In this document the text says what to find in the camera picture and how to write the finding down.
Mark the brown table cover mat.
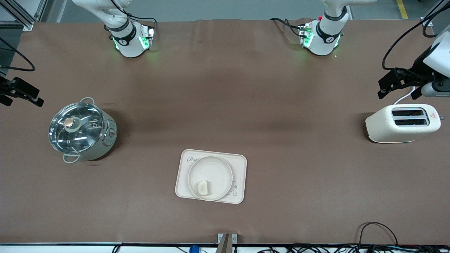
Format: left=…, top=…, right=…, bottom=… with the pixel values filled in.
left=0, top=18, right=450, bottom=245

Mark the pale green electric pot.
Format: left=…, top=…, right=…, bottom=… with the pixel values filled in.
left=49, top=97, right=118, bottom=164

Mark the cream tray with rabbit print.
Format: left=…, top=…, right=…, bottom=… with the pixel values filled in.
left=175, top=149, right=248, bottom=205

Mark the cream two-slot toaster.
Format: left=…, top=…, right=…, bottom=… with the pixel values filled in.
left=365, top=103, right=442, bottom=144

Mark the black looped cable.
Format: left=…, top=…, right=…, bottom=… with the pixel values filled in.
left=358, top=222, right=399, bottom=246

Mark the black right arm base cable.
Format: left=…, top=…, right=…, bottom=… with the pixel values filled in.
left=127, top=13, right=158, bottom=28

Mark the white toaster cord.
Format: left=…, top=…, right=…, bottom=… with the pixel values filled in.
left=393, top=86, right=417, bottom=105

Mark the glass pot lid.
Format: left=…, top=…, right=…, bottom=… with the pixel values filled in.
left=49, top=102, right=106, bottom=154

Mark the black tangled cable bundle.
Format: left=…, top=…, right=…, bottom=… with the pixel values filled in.
left=256, top=244, right=450, bottom=253

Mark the black arm base cable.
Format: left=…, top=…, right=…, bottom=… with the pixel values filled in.
left=127, top=13, right=158, bottom=28
left=270, top=17, right=304, bottom=38

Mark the cream round plate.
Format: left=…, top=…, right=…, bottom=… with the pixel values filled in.
left=188, top=156, right=233, bottom=201

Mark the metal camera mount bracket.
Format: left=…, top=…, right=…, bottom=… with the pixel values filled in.
left=217, top=233, right=238, bottom=253

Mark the black left arm base cable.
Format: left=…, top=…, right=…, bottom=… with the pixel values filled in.
left=270, top=17, right=304, bottom=38

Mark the aluminium frame profile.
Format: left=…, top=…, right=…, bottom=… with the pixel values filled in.
left=0, top=0, right=49, bottom=31

